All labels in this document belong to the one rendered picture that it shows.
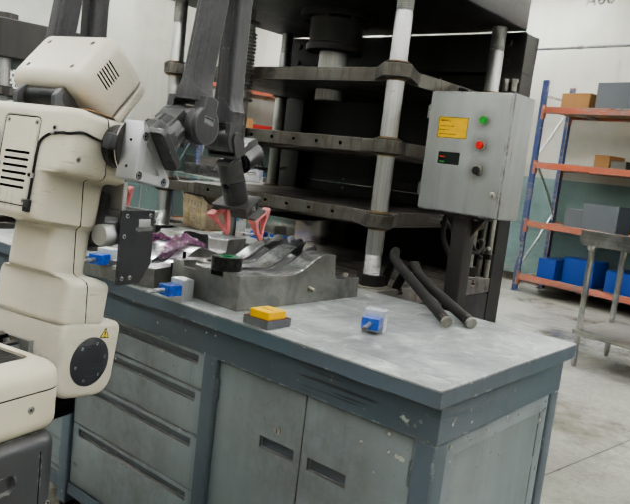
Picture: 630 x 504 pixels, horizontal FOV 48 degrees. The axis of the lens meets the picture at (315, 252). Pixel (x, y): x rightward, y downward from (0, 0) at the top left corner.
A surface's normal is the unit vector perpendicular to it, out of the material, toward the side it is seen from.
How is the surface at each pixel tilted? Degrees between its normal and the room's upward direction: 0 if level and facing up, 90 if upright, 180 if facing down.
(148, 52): 90
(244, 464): 90
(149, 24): 90
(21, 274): 82
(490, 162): 90
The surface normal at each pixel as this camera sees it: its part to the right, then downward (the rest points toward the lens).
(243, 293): 0.76, 0.17
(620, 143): -0.74, 0.00
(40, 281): -0.46, -0.08
